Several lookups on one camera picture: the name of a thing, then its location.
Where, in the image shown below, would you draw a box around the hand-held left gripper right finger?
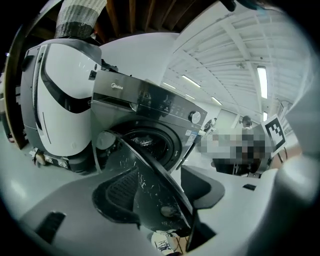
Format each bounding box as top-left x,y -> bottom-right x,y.
181,156 -> 313,256

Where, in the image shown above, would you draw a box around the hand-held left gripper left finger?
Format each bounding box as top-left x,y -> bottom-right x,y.
18,164 -> 156,256

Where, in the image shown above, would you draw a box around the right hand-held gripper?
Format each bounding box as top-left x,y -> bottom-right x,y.
200,113 -> 288,155

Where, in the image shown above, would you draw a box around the black washing machine door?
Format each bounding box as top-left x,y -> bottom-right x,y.
94,129 -> 201,238

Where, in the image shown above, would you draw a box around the black washing machine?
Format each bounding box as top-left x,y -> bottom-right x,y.
89,69 -> 208,176

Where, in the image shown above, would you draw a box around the person's black clothing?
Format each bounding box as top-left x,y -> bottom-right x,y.
211,149 -> 273,177

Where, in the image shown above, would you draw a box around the person's left white shoe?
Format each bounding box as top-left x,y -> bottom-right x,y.
151,231 -> 176,256

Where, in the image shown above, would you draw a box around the white and black service robot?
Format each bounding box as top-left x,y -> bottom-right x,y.
20,38 -> 104,174

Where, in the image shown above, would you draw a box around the white grey woven laundry basket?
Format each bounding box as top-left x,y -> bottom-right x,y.
54,0 -> 107,40

